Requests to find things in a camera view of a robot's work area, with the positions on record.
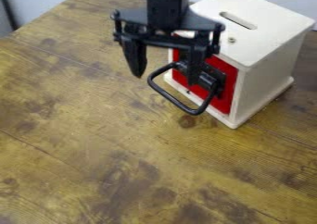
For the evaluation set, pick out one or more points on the white wooden box cabinet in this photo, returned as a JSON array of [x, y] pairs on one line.
[[259, 46]]

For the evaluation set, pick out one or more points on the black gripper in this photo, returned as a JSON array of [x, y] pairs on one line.
[[166, 24]]

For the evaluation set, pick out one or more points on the red wooden drawer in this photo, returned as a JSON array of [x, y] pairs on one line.
[[220, 103]]

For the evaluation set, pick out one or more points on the dark pole at left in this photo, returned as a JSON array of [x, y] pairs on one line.
[[12, 22]]

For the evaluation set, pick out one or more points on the black metal drawer handle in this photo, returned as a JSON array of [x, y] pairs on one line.
[[210, 81]]

